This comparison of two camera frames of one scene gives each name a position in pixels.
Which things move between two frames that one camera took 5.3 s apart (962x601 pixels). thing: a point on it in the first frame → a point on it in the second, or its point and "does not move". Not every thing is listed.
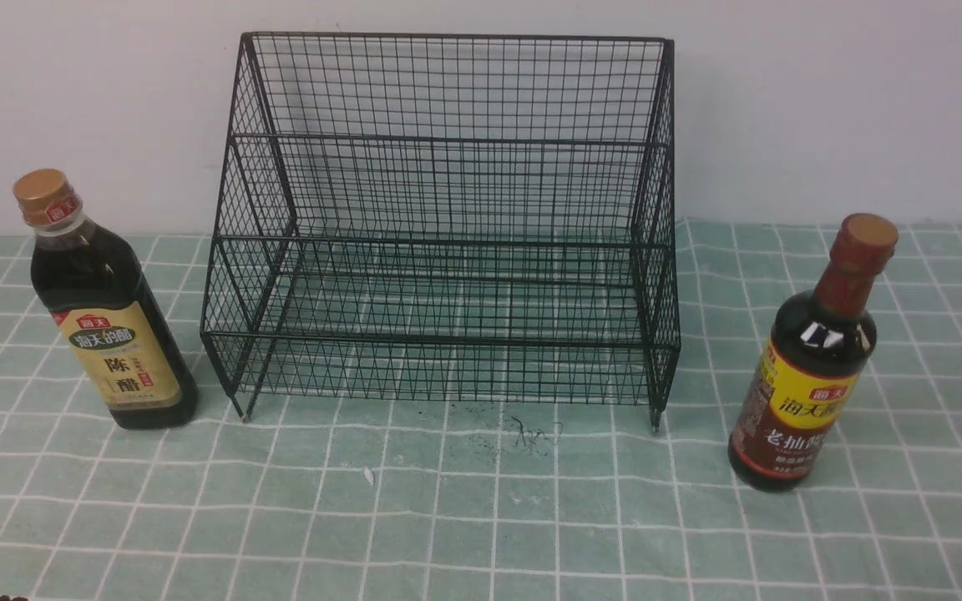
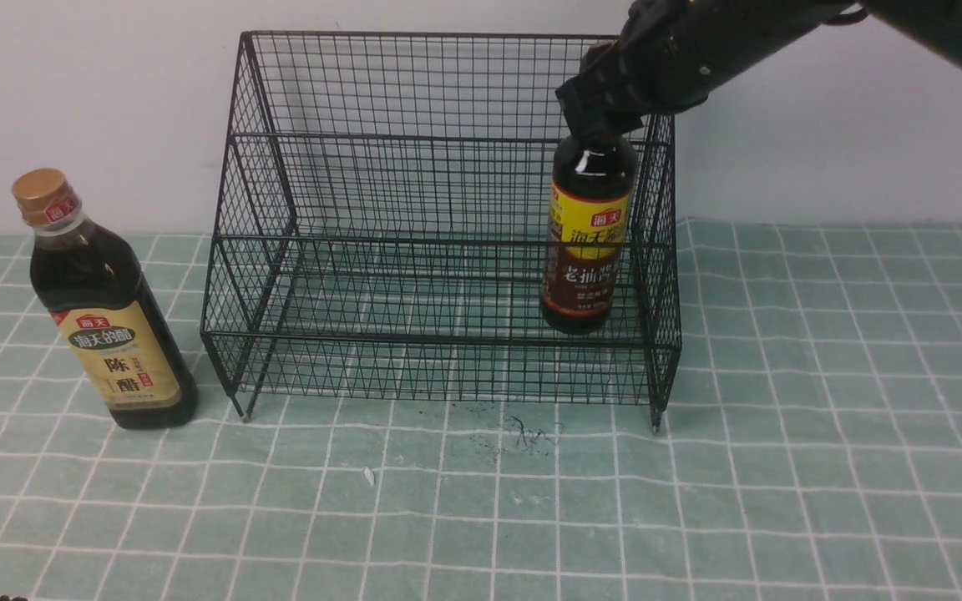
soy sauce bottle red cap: [819, 349] → [589, 217]
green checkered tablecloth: [913, 497] does not move
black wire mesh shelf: [449, 216] does not move
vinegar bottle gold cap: [108, 312] does not move
